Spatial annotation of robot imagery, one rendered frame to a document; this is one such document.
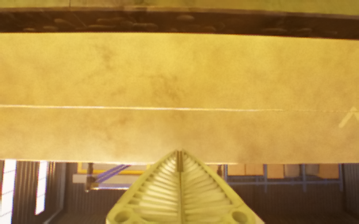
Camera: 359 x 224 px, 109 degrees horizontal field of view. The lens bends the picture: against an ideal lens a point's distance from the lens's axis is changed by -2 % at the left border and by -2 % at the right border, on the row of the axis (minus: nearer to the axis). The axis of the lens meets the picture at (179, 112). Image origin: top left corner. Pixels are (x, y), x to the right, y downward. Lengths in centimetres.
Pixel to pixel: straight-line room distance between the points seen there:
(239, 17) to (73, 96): 29
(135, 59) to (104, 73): 5
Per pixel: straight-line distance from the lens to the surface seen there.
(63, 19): 33
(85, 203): 1403
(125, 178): 1144
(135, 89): 21
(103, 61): 24
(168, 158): 16
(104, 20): 30
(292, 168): 1234
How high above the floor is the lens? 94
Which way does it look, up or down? 5 degrees down
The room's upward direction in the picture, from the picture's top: 179 degrees counter-clockwise
